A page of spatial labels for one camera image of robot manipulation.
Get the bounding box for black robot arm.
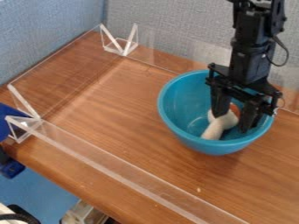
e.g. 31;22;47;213
207;0;288;133

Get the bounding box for white brown-capped toy mushroom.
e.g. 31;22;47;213
201;103;239;140

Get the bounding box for blue plastic bowl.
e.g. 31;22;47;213
157;70;275;156

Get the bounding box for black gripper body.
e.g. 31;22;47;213
207;39;283;116

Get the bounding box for clear acrylic back barrier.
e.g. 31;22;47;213
99;24;299;115

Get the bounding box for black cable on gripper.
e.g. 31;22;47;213
265;34;292;68

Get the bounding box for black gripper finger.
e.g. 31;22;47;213
238;99;267;133
211;87;231;118

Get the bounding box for clear acrylic front barrier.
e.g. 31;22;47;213
5;115;249;224

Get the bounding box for black and white corner object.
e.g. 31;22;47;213
0;203;42;224

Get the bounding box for blue table clamp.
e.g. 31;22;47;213
0;102;30;179

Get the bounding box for clear acrylic left barrier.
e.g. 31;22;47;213
7;26;103;117

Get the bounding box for clear acrylic barrier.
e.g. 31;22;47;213
99;24;299;115
7;26;103;117
5;115;249;224

